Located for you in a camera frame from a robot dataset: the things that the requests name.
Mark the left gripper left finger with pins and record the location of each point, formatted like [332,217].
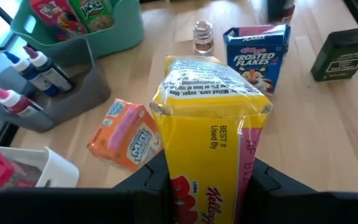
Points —
[73,207]

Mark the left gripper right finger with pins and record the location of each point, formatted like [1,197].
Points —
[306,208]

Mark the orange Mini Wheats cereal box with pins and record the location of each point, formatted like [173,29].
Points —
[123,137]

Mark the pink food colouring bottle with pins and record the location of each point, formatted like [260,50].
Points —
[17,104]

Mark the yellow Corn Pops cereal box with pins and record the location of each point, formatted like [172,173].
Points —
[204,149]

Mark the blue food colouring bottle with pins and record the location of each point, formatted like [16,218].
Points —
[30,73]

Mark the blue Frosted Flakes cereal box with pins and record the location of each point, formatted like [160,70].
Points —
[256,59]

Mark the white plastic bin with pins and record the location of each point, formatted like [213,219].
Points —
[57,171]

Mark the grey translucent plastic bin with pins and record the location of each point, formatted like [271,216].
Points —
[82,93]

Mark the purple food colouring bottle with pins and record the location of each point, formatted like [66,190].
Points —
[53,74]

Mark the dark green pepper tin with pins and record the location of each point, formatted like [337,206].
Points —
[340,59]

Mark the teal plastic bin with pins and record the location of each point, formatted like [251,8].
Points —
[120,34]

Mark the red Froot Loops cereal box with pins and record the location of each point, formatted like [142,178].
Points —
[57,18]

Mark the green Apple Jacks cereal box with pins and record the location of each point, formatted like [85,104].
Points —
[93,12]

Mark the labelled clear glass spice jar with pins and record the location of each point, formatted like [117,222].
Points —
[203,40]

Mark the spice jar with red-white lid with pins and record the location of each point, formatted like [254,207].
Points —
[278,11]

